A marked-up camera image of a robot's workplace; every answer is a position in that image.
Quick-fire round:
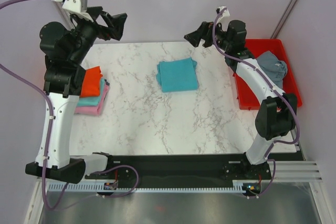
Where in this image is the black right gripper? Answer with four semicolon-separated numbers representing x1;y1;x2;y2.
184;20;232;52

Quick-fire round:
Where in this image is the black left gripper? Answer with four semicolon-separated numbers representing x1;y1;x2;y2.
68;6;127;63

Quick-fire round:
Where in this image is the teal t shirt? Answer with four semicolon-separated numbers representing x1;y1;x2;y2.
156;57;198;93
77;78;106;107

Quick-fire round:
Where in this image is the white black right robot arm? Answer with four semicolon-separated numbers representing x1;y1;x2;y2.
184;20;300;179

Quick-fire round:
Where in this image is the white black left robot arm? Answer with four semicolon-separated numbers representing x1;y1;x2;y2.
25;6;128;184

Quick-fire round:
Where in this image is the folded red t shirt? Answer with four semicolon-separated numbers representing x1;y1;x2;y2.
80;66;103;98

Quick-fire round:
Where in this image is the red plastic bin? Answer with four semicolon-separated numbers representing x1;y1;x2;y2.
234;39;302;110

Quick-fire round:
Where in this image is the grey t shirt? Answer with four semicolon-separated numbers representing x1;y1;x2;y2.
257;51;288;89

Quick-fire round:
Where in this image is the folded teal t shirt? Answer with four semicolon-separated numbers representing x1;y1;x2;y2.
77;78;106;107

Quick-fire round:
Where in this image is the folded pink t shirt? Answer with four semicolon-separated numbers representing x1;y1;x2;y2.
75;83;109;116

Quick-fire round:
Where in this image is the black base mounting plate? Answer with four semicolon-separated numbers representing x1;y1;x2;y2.
85;154;271;189

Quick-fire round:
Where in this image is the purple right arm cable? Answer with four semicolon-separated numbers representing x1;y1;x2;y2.
212;8;301;200

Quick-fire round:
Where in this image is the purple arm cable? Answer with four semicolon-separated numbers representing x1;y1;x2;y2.
0;0;140;211
212;8;301;200

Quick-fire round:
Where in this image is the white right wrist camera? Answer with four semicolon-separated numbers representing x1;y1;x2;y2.
216;6;230;21

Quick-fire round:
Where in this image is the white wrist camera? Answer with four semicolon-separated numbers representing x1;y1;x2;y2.
52;0;93;22
216;6;230;21

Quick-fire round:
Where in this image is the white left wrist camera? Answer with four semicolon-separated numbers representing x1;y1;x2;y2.
52;0;93;22

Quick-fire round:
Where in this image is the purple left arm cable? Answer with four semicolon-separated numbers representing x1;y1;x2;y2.
0;0;140;211

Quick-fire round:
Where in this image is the aluminium frame rail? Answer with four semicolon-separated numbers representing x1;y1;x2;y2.
36;159;323;183

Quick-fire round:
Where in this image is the grey slotted cable duct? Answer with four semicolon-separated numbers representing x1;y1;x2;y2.
47;180;252;193

